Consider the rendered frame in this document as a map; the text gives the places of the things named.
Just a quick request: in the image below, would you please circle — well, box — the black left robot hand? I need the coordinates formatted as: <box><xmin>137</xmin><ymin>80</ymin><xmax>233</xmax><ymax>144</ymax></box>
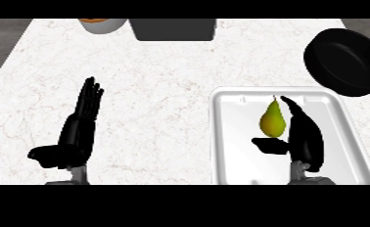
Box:
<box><xmin>26</xmin><ymin>76</ymin><xmax>105</xmax><ymax>170</ymax></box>

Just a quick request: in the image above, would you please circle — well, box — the white cup with orange content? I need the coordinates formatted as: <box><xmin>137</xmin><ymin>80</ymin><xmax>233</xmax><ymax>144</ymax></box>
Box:
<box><xmin>78</xmin><ymin>19</ymin><xmax>128</xmax><ymax>35</ymax></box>

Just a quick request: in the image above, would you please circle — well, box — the white rectangular tray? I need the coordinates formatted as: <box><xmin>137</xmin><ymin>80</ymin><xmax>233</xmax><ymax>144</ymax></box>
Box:
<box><xmin>210</xmin><ymin>85</ymin><xmax>370</xmax><ymax>186</ymax></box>

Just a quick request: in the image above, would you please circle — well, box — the yellow-green pear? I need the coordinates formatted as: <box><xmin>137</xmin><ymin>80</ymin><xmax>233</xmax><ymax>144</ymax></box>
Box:
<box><xmin>259</xmin><ymin>95</ymin><xmax>287</xmax><ymax>139</ymax></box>

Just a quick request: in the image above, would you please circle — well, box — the dark grey rectangular appliance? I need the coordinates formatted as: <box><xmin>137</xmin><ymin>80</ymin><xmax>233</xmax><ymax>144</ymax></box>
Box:
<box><xmin>128</xmin><ymin>19</ymin><xmax>217</xmax><ymax>42</ymax></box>

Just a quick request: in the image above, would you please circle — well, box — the black round pot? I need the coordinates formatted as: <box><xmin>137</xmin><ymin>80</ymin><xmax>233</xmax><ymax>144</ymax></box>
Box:
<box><xmin>302</xmin><ymin>27</ymin><xmax>370</xmax><ymax>98</ymax></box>

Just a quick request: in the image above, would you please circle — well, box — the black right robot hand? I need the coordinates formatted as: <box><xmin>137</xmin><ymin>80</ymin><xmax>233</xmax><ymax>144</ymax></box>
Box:
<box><xmin>250</xmin><ymin>95</ymin><xmax>325</xmax><ymax>173</ymax></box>

